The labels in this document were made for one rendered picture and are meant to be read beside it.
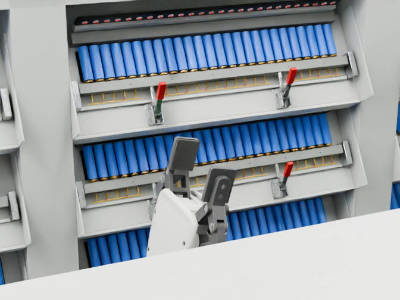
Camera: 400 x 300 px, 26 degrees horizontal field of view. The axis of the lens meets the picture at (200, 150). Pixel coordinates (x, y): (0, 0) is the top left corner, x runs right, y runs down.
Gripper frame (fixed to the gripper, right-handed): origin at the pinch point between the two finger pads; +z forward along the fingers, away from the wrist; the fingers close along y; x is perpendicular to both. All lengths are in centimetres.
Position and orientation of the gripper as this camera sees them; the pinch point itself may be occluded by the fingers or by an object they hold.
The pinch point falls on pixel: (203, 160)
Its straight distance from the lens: 97.9
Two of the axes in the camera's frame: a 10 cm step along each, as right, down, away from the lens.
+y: 4.3, 3.6, -8.3
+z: 2.4, -9.3, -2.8
